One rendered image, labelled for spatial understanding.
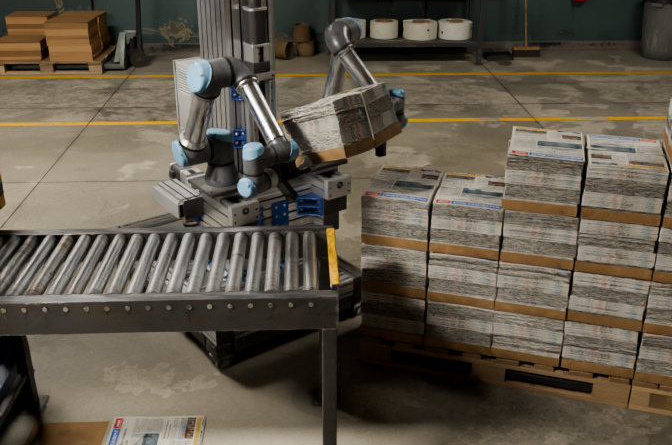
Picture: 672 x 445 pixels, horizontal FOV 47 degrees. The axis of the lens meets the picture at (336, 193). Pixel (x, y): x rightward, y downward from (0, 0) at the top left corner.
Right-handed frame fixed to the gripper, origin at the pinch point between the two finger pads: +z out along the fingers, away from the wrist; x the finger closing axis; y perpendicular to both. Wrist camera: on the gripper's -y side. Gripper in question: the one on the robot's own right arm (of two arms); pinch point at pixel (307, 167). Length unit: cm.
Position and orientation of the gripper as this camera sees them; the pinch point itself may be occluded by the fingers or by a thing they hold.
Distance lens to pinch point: 304.3
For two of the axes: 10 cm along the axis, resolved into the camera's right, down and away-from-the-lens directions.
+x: -7.3, 1.1, 6.7
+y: -2.8, -9.5, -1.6
